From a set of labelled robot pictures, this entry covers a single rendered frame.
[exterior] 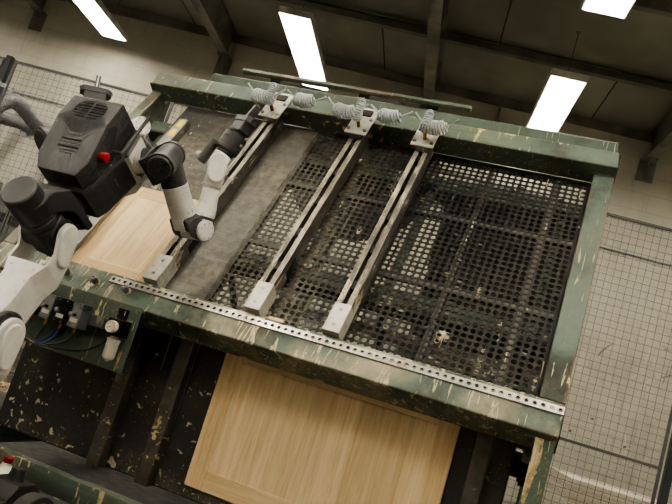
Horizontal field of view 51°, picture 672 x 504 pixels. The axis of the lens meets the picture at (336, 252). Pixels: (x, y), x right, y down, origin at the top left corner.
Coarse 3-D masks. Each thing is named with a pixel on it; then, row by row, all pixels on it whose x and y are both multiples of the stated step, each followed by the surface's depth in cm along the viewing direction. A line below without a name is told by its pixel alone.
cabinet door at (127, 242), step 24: (144, 192) 299; (120, 216) 289; (144, 216) 288; (168, 216) 287; (96, 240) 280; (120, 240) 280; (144, 240) 278; (168, 240) 277; (96, 264) 271; (120, 264) 270; (144, 264) 269
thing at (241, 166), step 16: (272, 80) 311; (272, 96) 310; (288, 96) 325; (272, 112) 317; (272, 128) 316; (256, 144) 307; (240, 160) 303; (256, 160) 308; (240, 176) 298; (224, 192) 288; (176, 240) 269; (192, 240) 273; (160, 256) 264; (176, 256) 265; (160, 272) 258
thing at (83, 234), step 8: (184, 120) 330; (176, 128) 326; (184, 128) 328; (168, 136) 322; (176, 136) 323; (120, 200) 295; (112, 208) 292; (104, 216) 288; (96, 224) 284; (80, 232) 281; (88, 232) 281; (80, 240) 278
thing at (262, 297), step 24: (360, 96) 298; (360, 120) 299; (360, 144) 304; (336, 168) 294; (336, 192) 289; (312, 216) 273; (288, 240) 265; (288, 264) 258; (264, 288) 249; (264, 312) 247
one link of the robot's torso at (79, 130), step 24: (72, 120) 227; (96, 120) 225; (120, 120) 229; (48, 144) 225; (72, 144) 223; (96, 144) 221; (120, 144) 231; (144, 144) 239; (48, 168) 221; (72, 168) 219; (96, 168) 223; (120, 168) 231; (72, 192) 226; (96, 192) 226; (120, 192) 235; (96, 216) 232
